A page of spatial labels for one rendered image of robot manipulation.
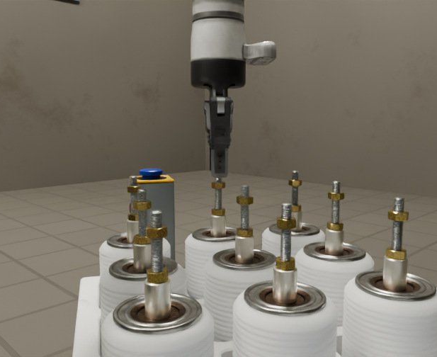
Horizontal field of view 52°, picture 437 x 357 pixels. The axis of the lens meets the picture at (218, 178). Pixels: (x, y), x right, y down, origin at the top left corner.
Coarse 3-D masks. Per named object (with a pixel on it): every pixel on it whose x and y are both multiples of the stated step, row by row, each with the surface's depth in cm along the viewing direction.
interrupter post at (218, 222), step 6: (210, 216) 63; (216, 216) 62; (222, 216) 63; (210, 222) 64; (216, 222) 63; (222, 222) 63; (216, 228) 63; (222, 228) 63; (216, 234) 63; (222, 234) 63
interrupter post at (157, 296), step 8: (144, 280) 38; (168, 280) 37; (144, 288) 37; (152, 288) 37; (160, 288) 37; (168, 288) 37; (144, 296) 38; (152, 296) 37; (160, 296) 37; (168, 296) 37; (152, 304) 37; (160, 304) 37; (168, 304) 37; (152, 312) 37; (160, 312) 37; (168, 312) 37
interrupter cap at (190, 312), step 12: (132, 300) 40; (180, 300) 40; (192, 300) 40; (120, 312) 38; (132, 312) 38; (144, 312) 38; (180, 312) 38; (192, 312) 38; (120, 324) 35; (132, 324) 35; (144, 324) 35; (156, 324) 35; (168, 324) 35; (180, 324) 35; (192, 324) 36
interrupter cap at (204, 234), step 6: (204, 228) 66; (210, 228) 67; (228, 228) 67; (234, 228) 66; (192, 234) 63; (198, 234) 63; (204, 234) 63; (210, 234) 64; (228, 234) 64; (234, 234) 63; (204, 240) 61; (210, 240) 60; (216, 240) 60; (222, 240) 60; (228, 240) 60; (234, 240) 61
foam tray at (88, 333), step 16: (80, 288) 63; (96, 288) 62; (80, 304) 58; (96, 304) 57; (80, 320) 53; (96, 320) 53; (80, 336) 49; (96, 336) 49; (80, 352) 45; (96, 352) 45; (224, 352) 46; (336, 352) 45
